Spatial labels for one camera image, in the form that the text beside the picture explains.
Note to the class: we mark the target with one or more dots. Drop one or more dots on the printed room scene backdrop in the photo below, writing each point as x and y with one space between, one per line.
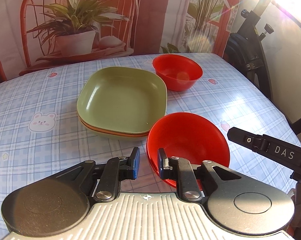
41 34

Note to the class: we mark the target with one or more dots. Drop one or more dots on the green square plate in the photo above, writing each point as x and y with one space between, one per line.
122 100

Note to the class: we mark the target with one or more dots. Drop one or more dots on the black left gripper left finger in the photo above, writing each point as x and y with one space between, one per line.
109 176

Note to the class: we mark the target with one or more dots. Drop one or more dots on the person's hand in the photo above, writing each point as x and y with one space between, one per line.
290 229

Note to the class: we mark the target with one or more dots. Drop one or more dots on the orange square plate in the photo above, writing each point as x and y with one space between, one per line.
112 132

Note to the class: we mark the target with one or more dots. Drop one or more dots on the black exercise machine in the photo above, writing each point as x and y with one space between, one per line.
244 50

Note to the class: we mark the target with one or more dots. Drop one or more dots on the blue plaid bed sheet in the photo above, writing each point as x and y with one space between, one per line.
40 133

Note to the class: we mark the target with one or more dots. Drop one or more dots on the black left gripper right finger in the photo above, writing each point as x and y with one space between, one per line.
181 171

